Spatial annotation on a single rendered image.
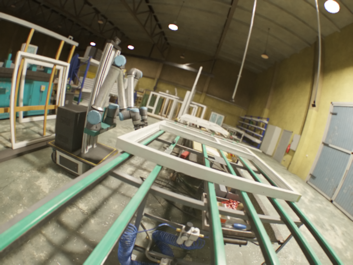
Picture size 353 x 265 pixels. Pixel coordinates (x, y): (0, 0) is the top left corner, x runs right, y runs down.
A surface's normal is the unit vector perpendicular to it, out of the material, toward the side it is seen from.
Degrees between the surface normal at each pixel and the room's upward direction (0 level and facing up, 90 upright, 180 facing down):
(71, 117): 90
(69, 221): 0
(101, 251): 0
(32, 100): 90
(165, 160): 90
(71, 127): 90
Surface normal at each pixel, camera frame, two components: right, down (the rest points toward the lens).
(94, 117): 0.36, 0.38
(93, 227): 0.30, -0.94
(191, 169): -0.13, 0.15
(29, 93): 0.94, 0.32
